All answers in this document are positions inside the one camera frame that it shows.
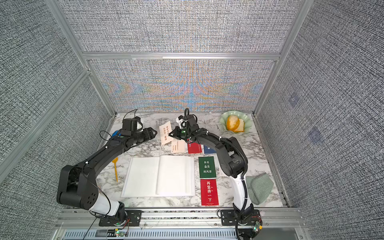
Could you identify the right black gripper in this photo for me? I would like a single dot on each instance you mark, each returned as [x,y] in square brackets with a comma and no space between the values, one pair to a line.
[176,133]

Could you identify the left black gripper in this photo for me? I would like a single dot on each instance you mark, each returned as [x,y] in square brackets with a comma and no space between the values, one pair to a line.
[148,133]

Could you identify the beige card red text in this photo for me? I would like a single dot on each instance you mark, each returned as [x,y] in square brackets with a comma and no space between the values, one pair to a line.
[165,130]

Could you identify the white photo album book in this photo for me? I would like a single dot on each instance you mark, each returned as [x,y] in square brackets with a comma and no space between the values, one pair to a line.
[164,176]

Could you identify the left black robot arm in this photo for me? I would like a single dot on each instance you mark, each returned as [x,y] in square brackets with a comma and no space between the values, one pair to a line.
[78,186]

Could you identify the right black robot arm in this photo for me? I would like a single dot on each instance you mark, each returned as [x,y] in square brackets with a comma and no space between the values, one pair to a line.
[233,163]

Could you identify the dark red card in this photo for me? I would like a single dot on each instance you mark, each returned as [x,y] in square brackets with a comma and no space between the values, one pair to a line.
[194,148]

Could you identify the blue lidded cup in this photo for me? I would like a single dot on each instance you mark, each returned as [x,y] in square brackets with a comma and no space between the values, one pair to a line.
[116,133]

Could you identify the blue card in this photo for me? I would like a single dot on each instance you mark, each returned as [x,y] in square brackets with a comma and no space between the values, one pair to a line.
[208,150]

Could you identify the yellow spoon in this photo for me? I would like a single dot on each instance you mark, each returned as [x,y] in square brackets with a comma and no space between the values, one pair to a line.
[115,168]

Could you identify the green card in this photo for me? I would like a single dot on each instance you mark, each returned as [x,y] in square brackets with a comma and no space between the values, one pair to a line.
[207,169]

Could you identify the bread piece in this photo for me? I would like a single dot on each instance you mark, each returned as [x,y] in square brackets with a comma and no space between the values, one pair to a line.
[235,124]

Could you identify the green glass plate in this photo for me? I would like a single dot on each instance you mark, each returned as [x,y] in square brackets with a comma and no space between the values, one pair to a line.
[247,120]

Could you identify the white card grey print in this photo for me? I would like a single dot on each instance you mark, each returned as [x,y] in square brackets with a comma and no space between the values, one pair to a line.
[222,174]

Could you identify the large red card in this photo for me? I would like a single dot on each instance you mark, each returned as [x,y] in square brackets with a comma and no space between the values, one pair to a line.
[209,192]

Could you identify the green folded cloth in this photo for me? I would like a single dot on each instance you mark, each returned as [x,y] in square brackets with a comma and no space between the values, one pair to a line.
[259,188]

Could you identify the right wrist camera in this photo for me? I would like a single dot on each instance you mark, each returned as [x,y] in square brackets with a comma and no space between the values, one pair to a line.
[189,122]

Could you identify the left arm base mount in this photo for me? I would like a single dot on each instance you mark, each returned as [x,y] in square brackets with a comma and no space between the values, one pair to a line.
[132,219]

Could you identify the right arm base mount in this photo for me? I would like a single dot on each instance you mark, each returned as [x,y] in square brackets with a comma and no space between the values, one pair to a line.
[228,218]

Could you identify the aluminium front rail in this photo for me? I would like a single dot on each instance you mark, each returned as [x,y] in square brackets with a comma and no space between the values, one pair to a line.
[181,224]

